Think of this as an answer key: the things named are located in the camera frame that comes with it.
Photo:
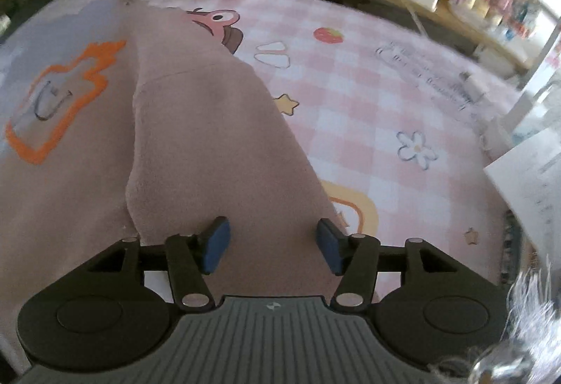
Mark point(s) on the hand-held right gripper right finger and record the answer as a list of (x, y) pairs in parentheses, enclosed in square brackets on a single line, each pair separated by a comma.
[(328, 246)]

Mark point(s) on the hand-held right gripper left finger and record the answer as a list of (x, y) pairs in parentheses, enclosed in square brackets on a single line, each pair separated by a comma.
[(217, 246)]

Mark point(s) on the lavender and brown fleece sweater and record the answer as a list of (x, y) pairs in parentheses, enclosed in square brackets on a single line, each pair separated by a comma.
[(197, 125)]

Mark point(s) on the pink checked cartoon table mat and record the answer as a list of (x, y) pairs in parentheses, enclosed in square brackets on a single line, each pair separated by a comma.
[(372, 103)]

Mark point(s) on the white paper sheet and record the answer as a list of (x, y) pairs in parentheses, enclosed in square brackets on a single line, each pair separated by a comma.
[(526, 186)]

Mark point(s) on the clear crinkled plastic wrap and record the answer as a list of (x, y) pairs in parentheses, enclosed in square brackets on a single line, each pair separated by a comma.
[(526, 322)]

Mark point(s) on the white charger plug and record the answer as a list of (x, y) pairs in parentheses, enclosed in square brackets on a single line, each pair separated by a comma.
[(470, 87)]

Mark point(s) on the group of colourful figure stands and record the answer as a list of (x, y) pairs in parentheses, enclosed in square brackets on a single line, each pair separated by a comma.
[(495, 2)]

